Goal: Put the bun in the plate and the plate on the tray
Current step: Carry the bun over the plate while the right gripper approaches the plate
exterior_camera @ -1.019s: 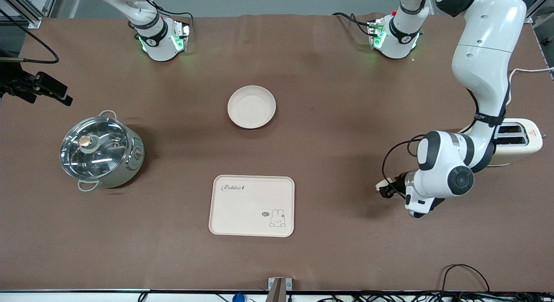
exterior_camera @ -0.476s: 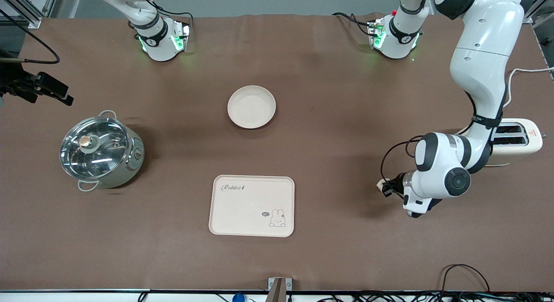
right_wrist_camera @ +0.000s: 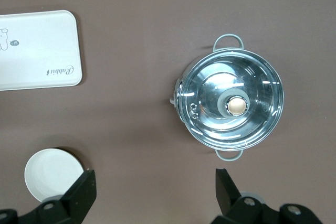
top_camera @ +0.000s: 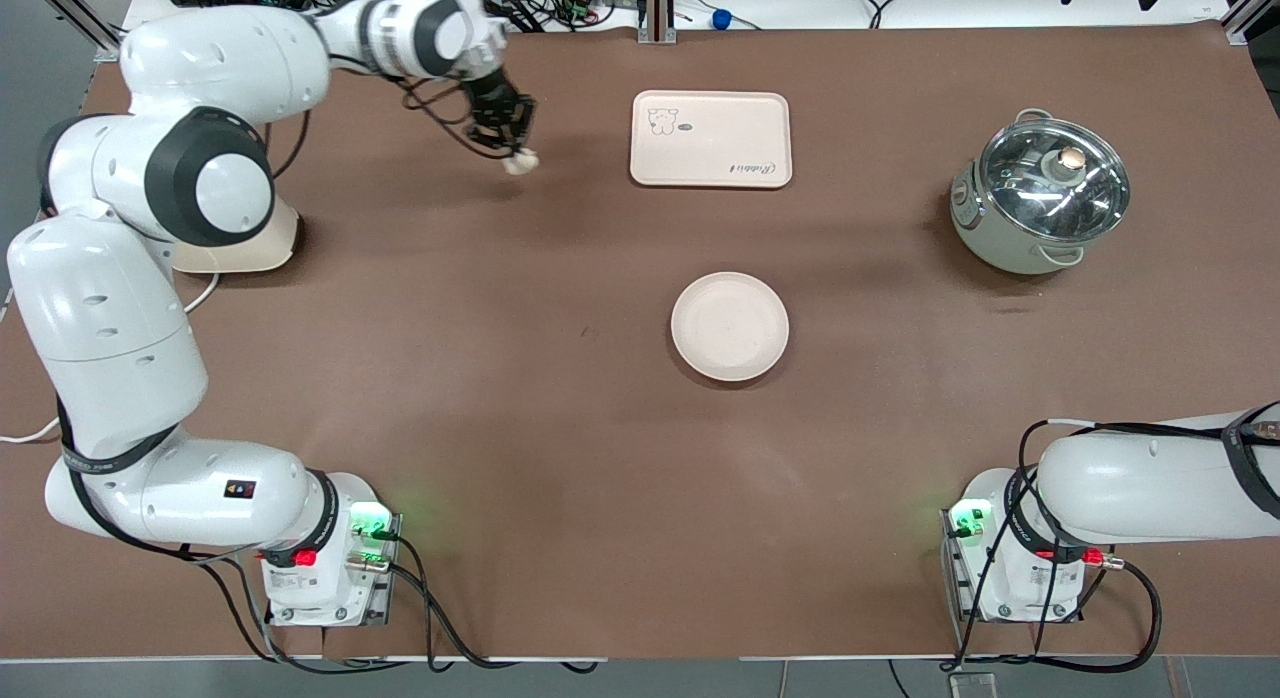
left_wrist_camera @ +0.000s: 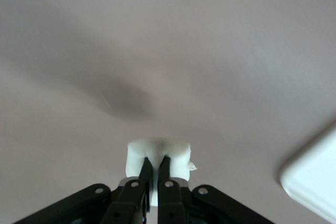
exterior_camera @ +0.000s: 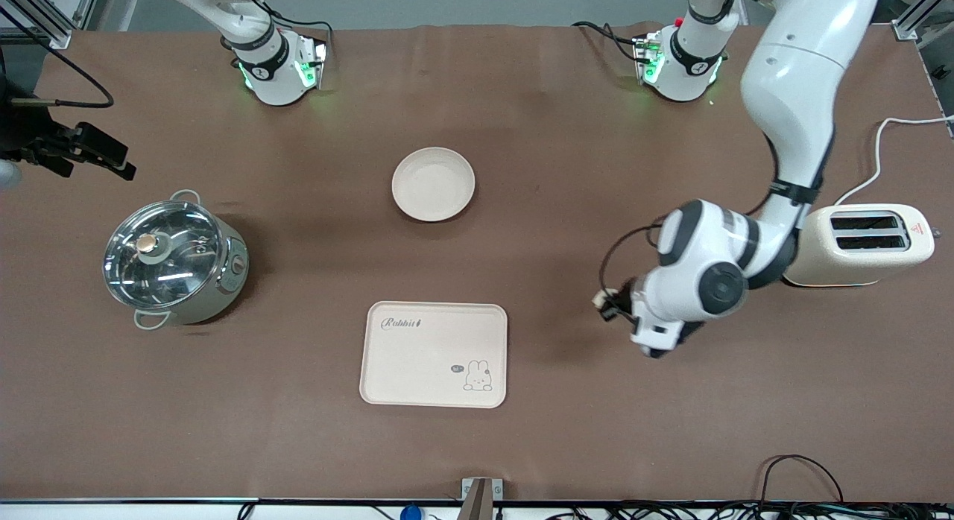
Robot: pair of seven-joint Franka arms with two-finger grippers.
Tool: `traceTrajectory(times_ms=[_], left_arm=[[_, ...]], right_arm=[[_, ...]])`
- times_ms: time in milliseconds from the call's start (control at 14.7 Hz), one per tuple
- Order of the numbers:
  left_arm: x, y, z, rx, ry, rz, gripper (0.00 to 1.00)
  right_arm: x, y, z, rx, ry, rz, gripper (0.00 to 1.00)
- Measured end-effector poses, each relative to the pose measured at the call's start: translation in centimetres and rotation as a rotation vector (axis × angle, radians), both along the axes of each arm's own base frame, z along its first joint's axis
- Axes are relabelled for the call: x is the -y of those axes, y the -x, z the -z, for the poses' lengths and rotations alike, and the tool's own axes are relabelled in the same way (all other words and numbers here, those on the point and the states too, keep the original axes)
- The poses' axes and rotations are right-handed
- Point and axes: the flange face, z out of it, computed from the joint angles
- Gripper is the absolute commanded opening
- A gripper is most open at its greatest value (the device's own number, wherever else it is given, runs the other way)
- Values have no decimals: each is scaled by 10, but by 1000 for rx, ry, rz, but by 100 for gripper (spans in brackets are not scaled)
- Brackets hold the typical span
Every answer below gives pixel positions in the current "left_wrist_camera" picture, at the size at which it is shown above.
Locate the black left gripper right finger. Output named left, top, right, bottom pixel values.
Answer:
left=157, top=156, right=271, bottom=224

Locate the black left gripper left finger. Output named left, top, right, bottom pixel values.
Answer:
left=13, top=157, right=154, bottom=224

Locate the small white bun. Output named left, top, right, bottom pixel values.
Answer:
left=125, top=136, right=198, bottom=208

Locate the cream rabbit print tray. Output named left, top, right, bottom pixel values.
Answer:
left=278, top=120, right=336, bottom=224

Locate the brown table cover mat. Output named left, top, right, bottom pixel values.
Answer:
left=0, top=0, right=336, bottom=224

